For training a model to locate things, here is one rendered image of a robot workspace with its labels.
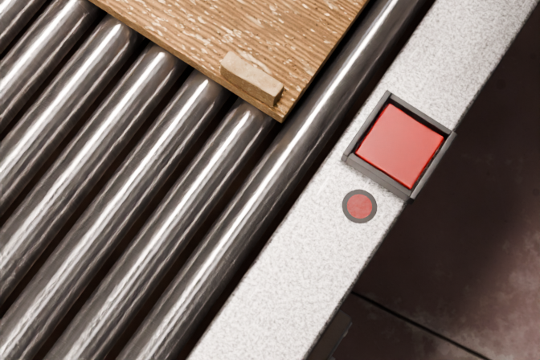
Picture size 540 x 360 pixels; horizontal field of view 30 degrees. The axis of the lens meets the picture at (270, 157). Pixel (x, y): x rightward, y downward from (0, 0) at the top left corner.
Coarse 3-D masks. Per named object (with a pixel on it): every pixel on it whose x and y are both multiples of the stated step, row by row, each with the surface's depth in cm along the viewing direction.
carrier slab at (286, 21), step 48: (96, 0) 93; (144, 0) 93; (192, 0) 93; (240, 0) 93; (288, 0) 94; (336, 0) 94; (192, 48) 91; (240, 48) 92; (288, 48) 92; (240, 96) 91; (288, 96) 90
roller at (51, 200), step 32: (160, 64) 92; (128, 96) 91; (160, 96) 93; (96, 128) 90; (128, 128) 91; (64, 160) 89; (96, 160) 90; (32, 192) 88; (64, 192) 88; (32, 224) 87; (0, 256) 86; (32, 256) 87; (0, 288) 85
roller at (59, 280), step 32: (192, 96) 92; (224, 96) 93; (160, 128) 90; (192, 128) 91; (128, 160) 90; (160, 160) 90; (128, 192) 88; (96, 224) 87; (128, 224) 89; (64, 256) 86; (96, 256) 87; (32, 288) 85; (64, 288) 85; (0, 320) 85; (32, 320) 84; (0, 352) 83; (32, 352) 85
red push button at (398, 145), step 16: (384, 112) 91; (400, 112) 91; (384, 128) 91; (400, 128) 91; (416, 128) 91; (368, 144) 90; (384, 144) 90; (400, 144) 90; (416, 144) 90; (432, 144) 90; (368, 160) 90; (384, 160) 90; (400, 160) 90; (416, 160) 90; (400, 176) 89; (416, 176) 89
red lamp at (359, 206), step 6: (354, 198) 90; (360, 198) 90; (366, 198) 90; (348, 204) 90; (354, 204) 90; (360, 204) 90; (366, 204) 90; (348, 210) 89; (354, 210) 89; (360, 210) 89; (366, 210) 89; (354, 216) 89; (360, 216) 89
